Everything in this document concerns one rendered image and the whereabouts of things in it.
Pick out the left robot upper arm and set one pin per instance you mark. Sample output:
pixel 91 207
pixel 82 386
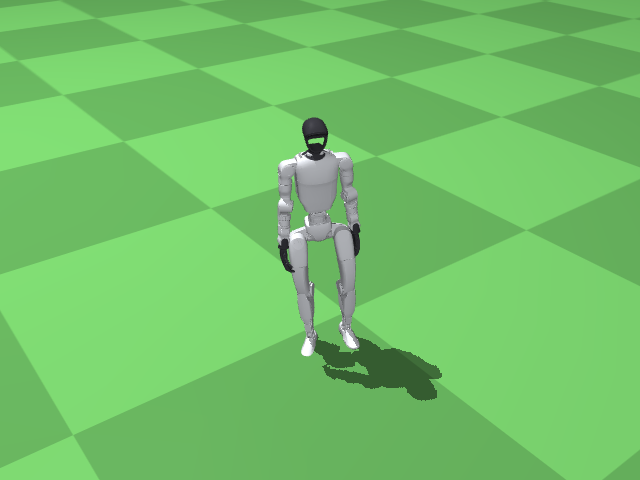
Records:
pixel 345 163

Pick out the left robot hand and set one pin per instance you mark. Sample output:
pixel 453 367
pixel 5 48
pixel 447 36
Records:
pixel 356 239

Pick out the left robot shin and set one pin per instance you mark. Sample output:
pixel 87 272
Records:
pixel 347 307

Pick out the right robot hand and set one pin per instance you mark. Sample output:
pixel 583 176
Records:
pixel 283 255

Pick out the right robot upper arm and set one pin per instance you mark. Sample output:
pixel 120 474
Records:
pixel 286 170

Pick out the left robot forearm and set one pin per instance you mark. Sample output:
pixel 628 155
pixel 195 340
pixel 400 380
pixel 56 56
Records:
pixel 352 213

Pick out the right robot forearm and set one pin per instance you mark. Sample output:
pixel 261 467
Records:
pixel 283 225

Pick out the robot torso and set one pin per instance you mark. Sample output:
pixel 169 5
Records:
pixel 316 188

